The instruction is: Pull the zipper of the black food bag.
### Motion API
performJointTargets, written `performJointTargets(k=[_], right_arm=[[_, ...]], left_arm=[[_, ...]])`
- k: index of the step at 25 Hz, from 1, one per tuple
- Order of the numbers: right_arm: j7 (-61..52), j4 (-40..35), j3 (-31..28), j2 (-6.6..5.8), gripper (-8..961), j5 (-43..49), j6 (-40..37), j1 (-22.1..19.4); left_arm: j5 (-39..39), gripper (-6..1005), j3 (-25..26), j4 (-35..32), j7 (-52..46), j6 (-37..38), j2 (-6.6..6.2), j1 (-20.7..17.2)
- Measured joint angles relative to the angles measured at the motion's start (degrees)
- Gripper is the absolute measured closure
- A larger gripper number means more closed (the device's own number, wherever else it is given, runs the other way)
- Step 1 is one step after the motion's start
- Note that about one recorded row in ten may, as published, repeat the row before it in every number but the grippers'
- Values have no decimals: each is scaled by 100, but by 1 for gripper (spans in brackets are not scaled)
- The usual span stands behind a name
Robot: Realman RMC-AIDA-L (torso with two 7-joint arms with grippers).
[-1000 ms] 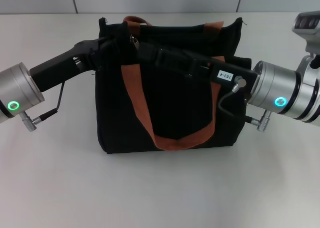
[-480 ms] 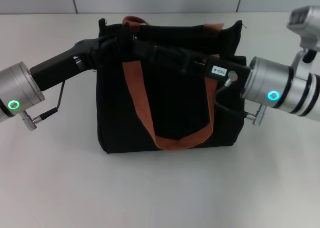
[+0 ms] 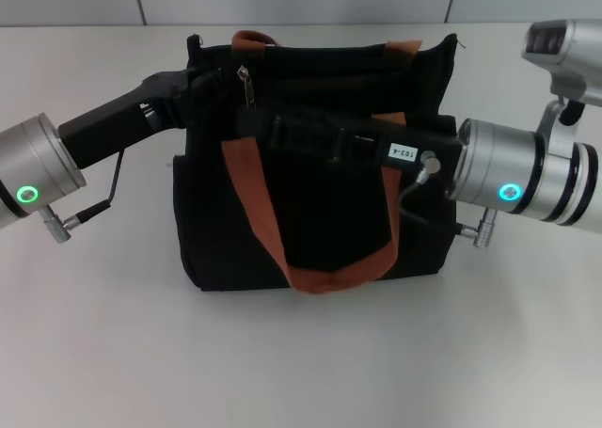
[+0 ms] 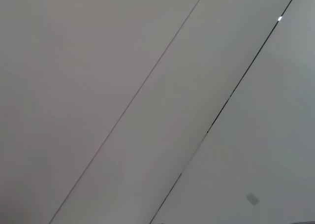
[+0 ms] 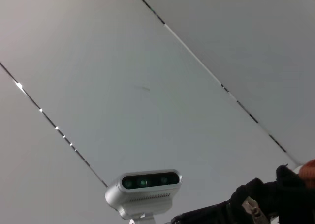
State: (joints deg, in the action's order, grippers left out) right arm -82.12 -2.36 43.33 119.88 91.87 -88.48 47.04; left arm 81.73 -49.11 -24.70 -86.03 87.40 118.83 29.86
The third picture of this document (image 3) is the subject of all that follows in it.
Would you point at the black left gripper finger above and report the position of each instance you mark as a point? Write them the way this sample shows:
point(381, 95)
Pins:
point(204, 96)

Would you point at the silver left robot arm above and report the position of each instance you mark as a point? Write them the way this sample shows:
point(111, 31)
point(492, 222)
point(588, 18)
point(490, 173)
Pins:
point(33, 164)

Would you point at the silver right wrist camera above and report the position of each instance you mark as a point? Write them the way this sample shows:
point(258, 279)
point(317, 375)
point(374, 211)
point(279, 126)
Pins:
point(574, 52)

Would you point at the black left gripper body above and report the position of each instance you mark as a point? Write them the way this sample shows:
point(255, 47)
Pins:
point(122, 117)

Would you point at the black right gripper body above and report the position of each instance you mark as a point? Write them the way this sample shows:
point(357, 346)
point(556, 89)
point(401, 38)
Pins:
point(367, 148)

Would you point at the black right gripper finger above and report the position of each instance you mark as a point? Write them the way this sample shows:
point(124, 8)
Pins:
point(301, 136)

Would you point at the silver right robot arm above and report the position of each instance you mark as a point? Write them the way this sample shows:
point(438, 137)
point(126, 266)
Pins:
point(517, 164)

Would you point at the silver metal zipper pull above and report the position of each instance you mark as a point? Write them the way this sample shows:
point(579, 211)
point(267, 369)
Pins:
point(248, 87)

